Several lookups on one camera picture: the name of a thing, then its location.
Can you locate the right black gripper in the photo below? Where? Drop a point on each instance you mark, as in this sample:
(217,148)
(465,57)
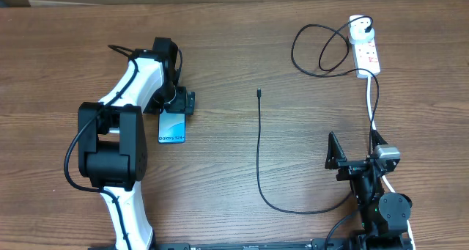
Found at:
(335,160)

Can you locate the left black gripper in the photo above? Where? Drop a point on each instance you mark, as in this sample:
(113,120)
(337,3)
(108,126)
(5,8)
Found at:
(181,102)

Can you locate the blue Galaxy S24 smartphone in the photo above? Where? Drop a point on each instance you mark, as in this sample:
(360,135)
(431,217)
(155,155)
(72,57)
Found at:
(172,128)

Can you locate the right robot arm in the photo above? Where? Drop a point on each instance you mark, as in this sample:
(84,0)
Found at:
(384,215)

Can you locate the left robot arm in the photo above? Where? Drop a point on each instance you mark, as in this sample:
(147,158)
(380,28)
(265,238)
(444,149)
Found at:
(111,139)

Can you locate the white charger plug adapter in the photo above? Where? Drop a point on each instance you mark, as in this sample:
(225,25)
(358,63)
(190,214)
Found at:
(361,31)

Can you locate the white power strip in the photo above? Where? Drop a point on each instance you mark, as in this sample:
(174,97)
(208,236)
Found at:
(365,56)

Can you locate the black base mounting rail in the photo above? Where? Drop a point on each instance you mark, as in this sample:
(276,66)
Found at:
(315,244)

